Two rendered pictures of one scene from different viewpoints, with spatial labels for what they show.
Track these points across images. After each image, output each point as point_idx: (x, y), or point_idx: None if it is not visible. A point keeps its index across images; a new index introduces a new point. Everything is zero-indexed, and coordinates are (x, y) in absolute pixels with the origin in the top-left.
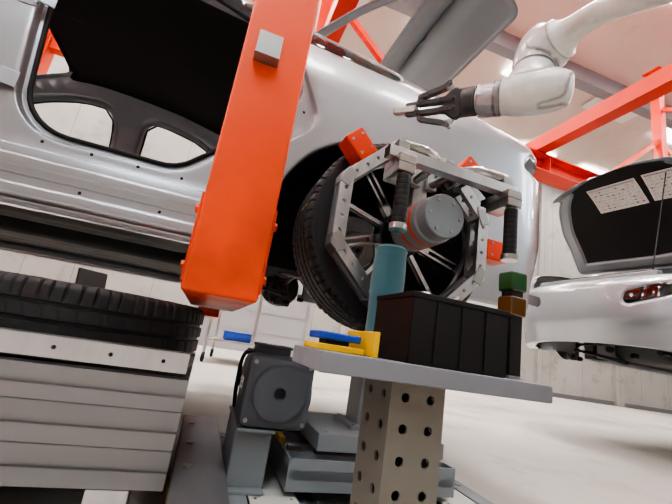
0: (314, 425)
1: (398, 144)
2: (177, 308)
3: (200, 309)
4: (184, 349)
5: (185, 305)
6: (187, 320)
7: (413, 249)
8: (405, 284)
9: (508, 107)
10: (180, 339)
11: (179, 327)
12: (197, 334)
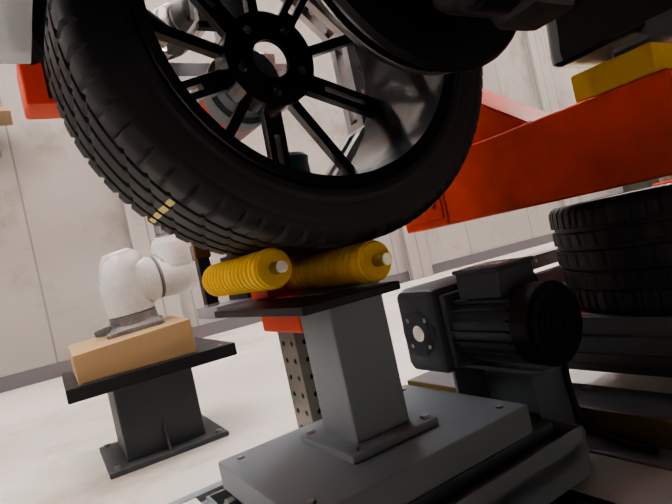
0: (429, 390)
1: None
2: (553, 215)
3: (596, 201)
4: (579, 263)
5: (564, 207)
6: (565, 226)
7: (248, 128)
8: None
9: None
10: (573, 251)
11: (561, 237)
12: (600, 240)
